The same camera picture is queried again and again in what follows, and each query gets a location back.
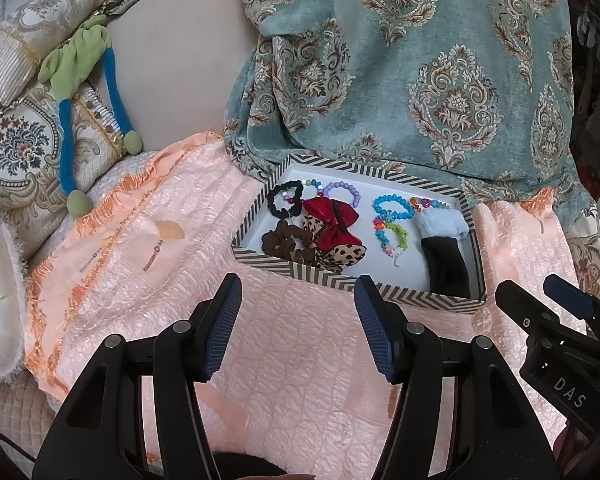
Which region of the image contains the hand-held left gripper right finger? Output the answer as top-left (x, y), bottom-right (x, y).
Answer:
top-left (354, 275), bottom-right (561, 480)

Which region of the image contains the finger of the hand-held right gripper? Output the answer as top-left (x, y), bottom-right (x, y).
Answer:
top-left (542, 275), bottom-right (600, 344)
top-left (494, 280), bottom-right (549, 344)

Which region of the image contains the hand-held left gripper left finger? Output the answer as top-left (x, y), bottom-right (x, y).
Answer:
top-left (31, 272), bottom-right (244, 480)

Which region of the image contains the striped cardboard box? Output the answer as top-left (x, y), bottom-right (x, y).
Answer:
top-left (231, 154), bottom-right (489, 315)

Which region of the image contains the orange green bead bracelet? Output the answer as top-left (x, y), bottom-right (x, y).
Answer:
top-left (373, 217), bottom-right (411, 267)

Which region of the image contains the blue bead bracelet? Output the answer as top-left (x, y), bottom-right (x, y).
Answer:
top-left (373, 193), bottom-right (412, 221)

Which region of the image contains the glossy multicolour bead bracelet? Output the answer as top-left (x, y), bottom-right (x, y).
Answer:
top-left (409, 197), bottom-right (452, 216)

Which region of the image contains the black bead bracelet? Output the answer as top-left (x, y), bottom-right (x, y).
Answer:
top-left (266, 180), bottom-right (306, 220)

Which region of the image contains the purple bead bracelet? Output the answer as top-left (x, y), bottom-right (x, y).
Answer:
top-left (322, 181), bottom-right (362, 209)

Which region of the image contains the rainbow bead bracelet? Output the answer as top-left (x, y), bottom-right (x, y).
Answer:
top-left (302, 177), bottom-right (329, 199)

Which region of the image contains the beige floral cloth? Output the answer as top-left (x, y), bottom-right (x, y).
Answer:
top-left (564, 219), bottom-right (600, 288)

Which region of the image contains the pink quilted blanket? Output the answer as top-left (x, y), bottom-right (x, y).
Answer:
top-left (24, 132), bottom-right (600, 480)

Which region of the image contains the leopard print bow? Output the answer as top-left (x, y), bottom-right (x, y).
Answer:
top-left (300, 215), bottom-right (369, 274)

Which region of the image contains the black cloth band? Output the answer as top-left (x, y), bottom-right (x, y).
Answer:
top-left (420, 236), bottom-right (472, 299)

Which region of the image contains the brown scrunchie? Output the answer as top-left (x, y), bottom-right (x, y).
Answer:
top-left (260, 222), bottom-right (319, 264)

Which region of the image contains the light blue fluffy scrunchie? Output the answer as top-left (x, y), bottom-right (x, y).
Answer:
top-left (413, 208), bottom-right (470, 242)

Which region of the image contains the red bow hair clip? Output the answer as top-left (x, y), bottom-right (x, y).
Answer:
top-left (302, 198), bottom-right (364, 254)

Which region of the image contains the floral embroidered cushion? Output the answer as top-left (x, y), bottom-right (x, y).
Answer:
top-left (0, 84), bottom-right (125, 262)

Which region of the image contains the teal patterned blanket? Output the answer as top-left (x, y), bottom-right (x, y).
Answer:
top-left (112, 0), bottom-right (600, 222)

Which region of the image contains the beige sofa cushion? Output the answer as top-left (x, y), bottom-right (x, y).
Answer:
top-left (99, 0), bottom-right (262, 162)

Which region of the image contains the green and blue plush toy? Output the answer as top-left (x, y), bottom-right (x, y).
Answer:
top-left (37, 15), bottom-right (145, 219)

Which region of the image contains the striped gold bolster cushion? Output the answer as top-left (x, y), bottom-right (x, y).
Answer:
top-left (0, 0), bottom-right (117, 102)

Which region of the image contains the black cable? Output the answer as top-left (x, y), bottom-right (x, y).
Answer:
top-left (0, 434), bottom-right (37, 467)

